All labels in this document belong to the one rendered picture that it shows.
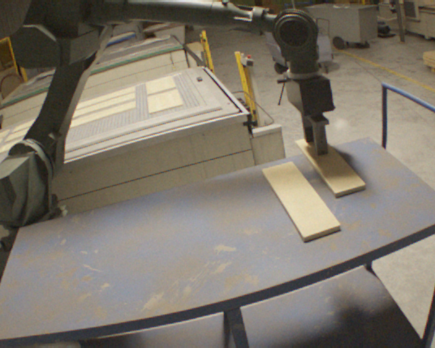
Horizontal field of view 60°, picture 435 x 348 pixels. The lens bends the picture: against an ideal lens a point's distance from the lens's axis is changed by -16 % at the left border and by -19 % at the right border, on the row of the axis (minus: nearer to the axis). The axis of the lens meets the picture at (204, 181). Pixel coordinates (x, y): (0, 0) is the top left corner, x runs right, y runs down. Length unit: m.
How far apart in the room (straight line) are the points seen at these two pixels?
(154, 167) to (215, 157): 0.43
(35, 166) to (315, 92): 1.53
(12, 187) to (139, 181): 1.21
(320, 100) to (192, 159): 1.66
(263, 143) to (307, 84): 1.66
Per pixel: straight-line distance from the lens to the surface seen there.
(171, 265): 1.33
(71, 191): 3.24
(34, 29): 1.89
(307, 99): 1.63
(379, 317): 2.06
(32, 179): 2.39
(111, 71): 7.10
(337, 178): 1.58
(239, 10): 1.69
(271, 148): 3.26
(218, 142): 3.13
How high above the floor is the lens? 1.82
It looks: 26 degrees down
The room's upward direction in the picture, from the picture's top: 13 degrees counter-clockwise
